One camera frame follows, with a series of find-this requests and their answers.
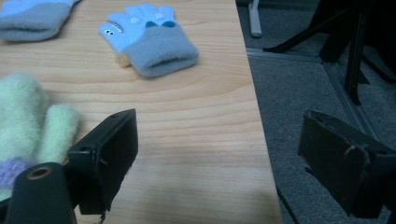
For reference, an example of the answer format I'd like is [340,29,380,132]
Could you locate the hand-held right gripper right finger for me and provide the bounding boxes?
[297,110,396,218]

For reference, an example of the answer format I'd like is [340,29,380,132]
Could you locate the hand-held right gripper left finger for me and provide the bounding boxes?
[66,108,139,216]

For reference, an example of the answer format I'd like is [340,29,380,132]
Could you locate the green plush toy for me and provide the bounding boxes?
[0,73,80,202]

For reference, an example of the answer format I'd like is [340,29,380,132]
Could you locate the blue knit glove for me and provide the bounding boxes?
[0,0,83,43]
[97,3,200,78]

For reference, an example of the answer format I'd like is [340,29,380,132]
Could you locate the black metal stand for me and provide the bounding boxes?
[262,0,396,105]

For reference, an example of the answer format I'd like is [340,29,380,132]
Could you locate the white metal table frame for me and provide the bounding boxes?
[247,0,263,39]

